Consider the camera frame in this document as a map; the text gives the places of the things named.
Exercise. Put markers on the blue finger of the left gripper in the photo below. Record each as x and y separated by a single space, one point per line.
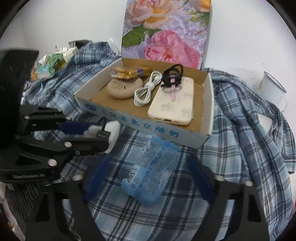
74 127

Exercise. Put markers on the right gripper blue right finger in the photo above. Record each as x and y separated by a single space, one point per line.
203 177

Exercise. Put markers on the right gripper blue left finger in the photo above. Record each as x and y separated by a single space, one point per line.
94 176

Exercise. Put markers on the white fluffy hair clip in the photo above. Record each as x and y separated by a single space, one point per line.
105 129

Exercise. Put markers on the blue tissue pack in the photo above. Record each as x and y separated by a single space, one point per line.
152 169

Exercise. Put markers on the blue plaid shirt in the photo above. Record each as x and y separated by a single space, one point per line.
251 140

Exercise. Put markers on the beige round perforated pad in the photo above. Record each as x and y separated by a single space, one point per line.
123 89

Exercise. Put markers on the cream floral phone case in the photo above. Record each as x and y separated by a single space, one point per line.
180 112

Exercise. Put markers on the gold blue foil packet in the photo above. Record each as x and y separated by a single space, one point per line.
127 73

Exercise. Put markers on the pink hair clip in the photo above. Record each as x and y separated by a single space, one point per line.
173 88

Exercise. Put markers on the white enamel mug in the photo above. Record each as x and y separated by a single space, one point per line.
272 91

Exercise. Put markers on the rose flower painting board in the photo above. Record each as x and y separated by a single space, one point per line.
166 31

